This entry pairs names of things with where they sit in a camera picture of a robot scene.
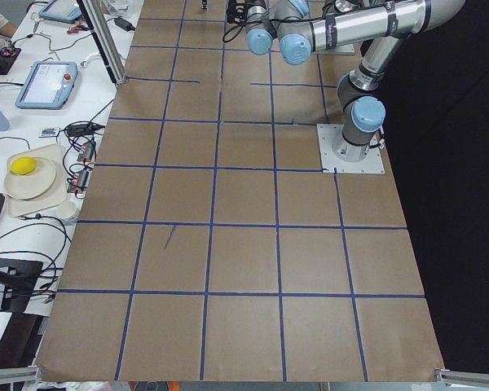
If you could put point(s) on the white paper cup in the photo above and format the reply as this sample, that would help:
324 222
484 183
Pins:
68 212

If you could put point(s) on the cream tray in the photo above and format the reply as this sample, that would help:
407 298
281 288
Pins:
53 196

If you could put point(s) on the black power adapter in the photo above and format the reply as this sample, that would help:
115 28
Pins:
124 24

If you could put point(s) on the cream plate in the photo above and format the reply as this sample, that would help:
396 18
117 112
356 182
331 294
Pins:
24 187

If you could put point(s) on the blue teach pendant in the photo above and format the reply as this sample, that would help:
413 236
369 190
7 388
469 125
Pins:
48 85
66 11

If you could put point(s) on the yellow lemon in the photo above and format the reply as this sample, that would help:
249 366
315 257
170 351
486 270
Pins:
23 165

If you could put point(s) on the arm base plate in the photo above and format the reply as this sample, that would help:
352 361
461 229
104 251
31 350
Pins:
332 164
346 50

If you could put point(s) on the aluminium frame post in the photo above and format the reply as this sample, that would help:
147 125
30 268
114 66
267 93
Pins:
95 20

